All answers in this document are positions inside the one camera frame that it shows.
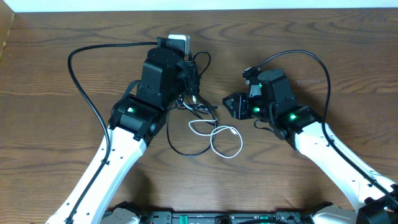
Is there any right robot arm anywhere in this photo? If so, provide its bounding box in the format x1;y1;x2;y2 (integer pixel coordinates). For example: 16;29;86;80
223;68;397;223

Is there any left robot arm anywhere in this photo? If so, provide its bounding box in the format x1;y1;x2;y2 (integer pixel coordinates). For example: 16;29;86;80
47;34;200;223

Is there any left camera black cable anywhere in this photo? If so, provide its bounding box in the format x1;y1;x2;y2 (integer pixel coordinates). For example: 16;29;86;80
63;42;159;224

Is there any camera black cable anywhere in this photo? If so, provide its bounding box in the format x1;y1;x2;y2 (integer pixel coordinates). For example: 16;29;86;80
257;49;398;206
63;42;159;224

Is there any right camera black cable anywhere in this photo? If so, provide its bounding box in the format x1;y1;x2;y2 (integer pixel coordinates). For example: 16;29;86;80
257;49;398;206

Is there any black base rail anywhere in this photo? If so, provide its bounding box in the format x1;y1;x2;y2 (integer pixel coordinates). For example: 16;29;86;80
139;210;313;224

